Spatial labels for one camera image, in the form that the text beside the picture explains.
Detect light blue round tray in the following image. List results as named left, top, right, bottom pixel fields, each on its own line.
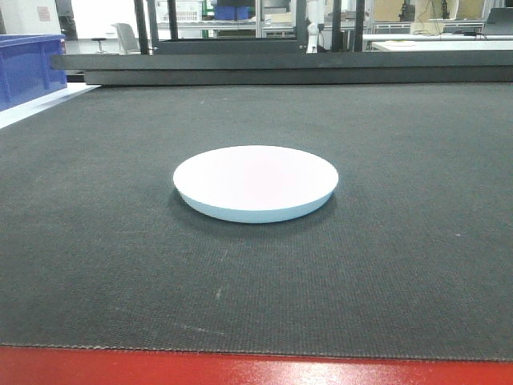
left=172, top=145, right=339, bottom=224

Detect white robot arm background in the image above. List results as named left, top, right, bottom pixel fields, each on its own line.
left=305, top=0, right=325, bottom=54

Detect dark grey table mat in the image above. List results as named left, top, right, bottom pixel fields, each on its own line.
left=1, top=83, right=512, bottom=361

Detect grey office chair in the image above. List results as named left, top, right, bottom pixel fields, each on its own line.
left=111, top=23, right=141, bottom=55

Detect white background table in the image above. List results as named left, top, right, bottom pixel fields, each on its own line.
left=363, top=34, right=512, bottom=52

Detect black round stool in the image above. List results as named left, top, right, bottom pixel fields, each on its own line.
left=91, top=37, right=108, bottom=55

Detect stacked dark grey boards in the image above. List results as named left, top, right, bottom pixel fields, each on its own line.
left=50, top=50, right=512, bottom=87

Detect blue plastic crate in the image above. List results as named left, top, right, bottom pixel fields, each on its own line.
left=1, top=34, right=67, bottom=111

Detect black metal frame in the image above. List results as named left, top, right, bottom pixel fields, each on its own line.
left=135, top=1, right=366, bottom=55

